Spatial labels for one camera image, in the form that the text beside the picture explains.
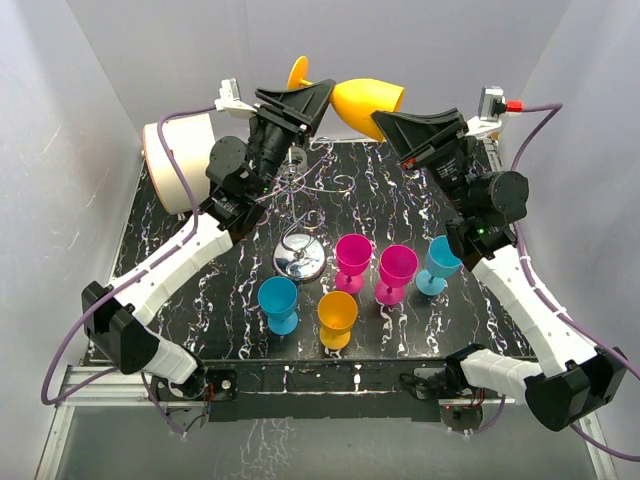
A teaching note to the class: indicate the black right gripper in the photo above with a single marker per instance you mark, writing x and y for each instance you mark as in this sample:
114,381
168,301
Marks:
413,137

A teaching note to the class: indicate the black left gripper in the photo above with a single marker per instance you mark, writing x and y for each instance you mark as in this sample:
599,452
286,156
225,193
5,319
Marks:
302,109

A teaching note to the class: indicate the orange wine glass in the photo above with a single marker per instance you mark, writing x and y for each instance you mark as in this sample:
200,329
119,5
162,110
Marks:
337,312
355,100

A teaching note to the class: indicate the pink wine glass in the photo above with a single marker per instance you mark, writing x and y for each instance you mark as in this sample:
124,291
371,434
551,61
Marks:
353,253
397,267

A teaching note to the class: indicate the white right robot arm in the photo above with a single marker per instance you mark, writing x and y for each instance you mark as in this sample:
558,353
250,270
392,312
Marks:
572,376

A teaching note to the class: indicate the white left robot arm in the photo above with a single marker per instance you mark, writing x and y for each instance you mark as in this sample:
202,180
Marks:
239,173

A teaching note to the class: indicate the blue wine glass right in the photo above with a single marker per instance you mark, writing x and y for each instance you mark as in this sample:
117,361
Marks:
440,264

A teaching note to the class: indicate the blue wine glass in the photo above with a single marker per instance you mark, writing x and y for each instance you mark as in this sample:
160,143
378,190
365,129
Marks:
278,299
440,264

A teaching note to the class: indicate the orange wine glass front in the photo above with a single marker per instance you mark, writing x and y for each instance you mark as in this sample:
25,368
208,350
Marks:
337,312

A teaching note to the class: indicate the blue wine glass left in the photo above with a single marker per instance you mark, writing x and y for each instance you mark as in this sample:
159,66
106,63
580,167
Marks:
278,299

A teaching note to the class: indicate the white cylindrical box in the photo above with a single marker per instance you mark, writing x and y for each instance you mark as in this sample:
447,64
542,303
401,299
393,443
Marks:
190,140

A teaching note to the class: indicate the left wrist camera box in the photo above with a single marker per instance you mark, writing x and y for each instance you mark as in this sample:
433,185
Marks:
229,101

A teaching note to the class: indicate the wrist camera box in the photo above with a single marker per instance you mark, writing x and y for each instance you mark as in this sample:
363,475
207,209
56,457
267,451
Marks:
229,101
491,110

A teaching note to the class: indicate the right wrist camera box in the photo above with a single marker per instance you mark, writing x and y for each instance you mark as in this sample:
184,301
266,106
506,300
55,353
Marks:
491,110

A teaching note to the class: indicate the chrome wire wine glass rack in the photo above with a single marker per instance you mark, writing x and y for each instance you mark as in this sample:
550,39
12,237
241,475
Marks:
299,255

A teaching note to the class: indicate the aluminium frame rail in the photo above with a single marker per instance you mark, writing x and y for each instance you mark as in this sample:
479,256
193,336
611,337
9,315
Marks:
602,462

